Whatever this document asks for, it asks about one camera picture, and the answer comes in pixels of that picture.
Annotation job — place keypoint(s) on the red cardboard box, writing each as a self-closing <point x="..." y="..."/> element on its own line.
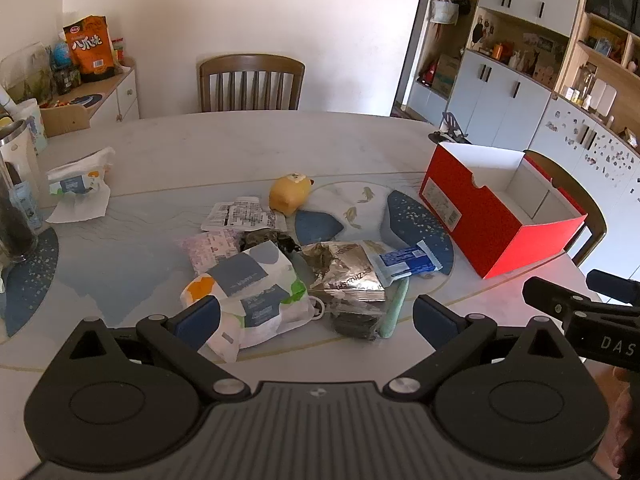
<point x="525" y="245"/>

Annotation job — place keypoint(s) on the white paper napkin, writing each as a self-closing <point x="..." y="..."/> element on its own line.
<point x="75" y="210"/>

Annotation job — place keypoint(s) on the blue and white wrapper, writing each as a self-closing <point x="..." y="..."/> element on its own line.
<point x="405" y="262"/>

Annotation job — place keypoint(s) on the white and wood wall cabinet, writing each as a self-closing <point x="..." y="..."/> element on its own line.
<point x="500" y="95"/>

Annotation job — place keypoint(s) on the white plastic containers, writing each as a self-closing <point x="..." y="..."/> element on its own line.
<point x="605" y="97"/>

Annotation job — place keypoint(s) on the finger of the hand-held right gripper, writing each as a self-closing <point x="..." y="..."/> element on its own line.
<point x="617" y="287"/>
<point x="550" y="295"/>

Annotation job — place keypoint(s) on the wooden desk organizer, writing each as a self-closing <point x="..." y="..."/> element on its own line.
<point x="65" y="117"/>

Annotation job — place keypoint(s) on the dark green snack packet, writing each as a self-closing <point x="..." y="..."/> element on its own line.
<point x="260" y="237"/>

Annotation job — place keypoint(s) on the hanging tote bag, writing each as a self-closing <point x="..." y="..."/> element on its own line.
<point x="444" y="10"/>

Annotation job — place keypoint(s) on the white sideboard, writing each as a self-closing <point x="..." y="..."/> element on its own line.
<point x="122" y="95"/>

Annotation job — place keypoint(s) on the brown wooden chair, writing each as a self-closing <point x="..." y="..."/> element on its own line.
<point x="250" y="65"/>
<point x="590" y="210"/>

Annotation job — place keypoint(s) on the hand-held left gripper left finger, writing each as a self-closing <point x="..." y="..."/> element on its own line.
<point x="200" y="319"/>

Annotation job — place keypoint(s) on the tall glass jar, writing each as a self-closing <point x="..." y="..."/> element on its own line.
<point x="584" y="82"/>

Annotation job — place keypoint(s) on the yellow plush toy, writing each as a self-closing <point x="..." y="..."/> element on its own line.
<point x="287" y="192"/>

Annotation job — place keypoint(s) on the white patterned carton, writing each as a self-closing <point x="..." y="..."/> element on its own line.
<point x="37" y="127"/>

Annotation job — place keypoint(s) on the glass jar with dark contents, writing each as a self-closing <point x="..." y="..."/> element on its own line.
<point x="12" y="225"/>

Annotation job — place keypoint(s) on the orange snack bag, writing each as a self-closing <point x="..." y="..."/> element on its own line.
<point x="92" y="47"/>

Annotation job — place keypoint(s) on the black phone holder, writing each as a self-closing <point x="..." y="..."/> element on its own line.
<point x="452" y="130"/>

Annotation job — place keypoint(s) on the cardboard carton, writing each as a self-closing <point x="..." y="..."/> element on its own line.
<point x="446" y="77"/>

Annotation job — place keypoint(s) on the steel cup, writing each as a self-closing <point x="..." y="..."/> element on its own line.
<point x="17" y="142"/>

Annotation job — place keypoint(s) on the white printed snack wrapper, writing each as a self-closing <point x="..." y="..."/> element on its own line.
<point x="240" y="215"/>

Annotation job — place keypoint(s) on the black plastic packet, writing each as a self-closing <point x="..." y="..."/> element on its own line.
<point x="355" y="322"/>

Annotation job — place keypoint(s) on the small blue globe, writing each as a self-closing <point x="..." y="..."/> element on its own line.
<point x="61" y="54"/>

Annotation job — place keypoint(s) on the pink patterned packet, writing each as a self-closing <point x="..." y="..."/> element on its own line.
<point x="210" y="250"/>

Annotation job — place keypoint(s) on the white patterned desktop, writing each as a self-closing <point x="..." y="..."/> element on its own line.
<point x="200" y="160"/>

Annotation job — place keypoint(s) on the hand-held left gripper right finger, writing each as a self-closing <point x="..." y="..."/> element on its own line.
<point x="435" y="319"/>

